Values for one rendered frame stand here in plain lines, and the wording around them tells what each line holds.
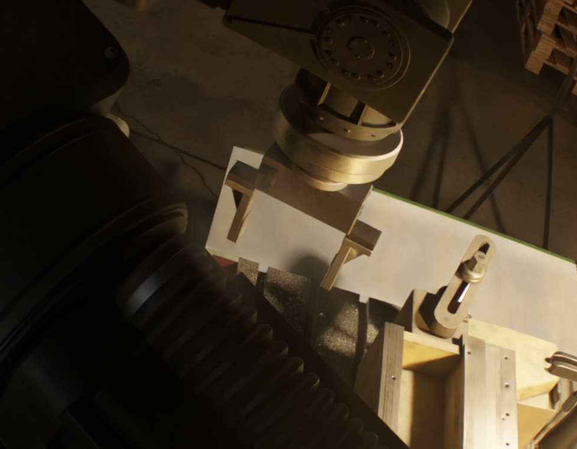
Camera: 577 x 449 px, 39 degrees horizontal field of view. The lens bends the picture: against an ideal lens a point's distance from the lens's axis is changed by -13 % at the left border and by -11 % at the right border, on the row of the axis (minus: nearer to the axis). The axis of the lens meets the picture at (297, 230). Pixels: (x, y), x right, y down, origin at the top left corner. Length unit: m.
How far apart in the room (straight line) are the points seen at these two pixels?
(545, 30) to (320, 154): 4.16
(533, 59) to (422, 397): 3.93
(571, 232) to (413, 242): 2.01
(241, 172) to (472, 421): 0.49
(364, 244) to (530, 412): 0.56
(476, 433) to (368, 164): 0.46
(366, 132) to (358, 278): 0.90
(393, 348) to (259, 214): 0.68
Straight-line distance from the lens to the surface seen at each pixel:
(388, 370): 1.27
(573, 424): 1.62
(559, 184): 4.20
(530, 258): 2.18
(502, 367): 1.40
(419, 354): 1.36
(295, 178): 1.08
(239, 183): 1.12
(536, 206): 3.93
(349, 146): 0.99
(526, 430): 1.57
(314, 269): 1.82
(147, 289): 0.39
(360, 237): 1.10
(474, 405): 1.29
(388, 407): 1.22
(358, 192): 1.08
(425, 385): 1.38
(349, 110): 0.97
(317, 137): 0.99
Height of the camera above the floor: 1.97
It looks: 39 degrees down
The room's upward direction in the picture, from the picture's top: 24 degrees clockwise
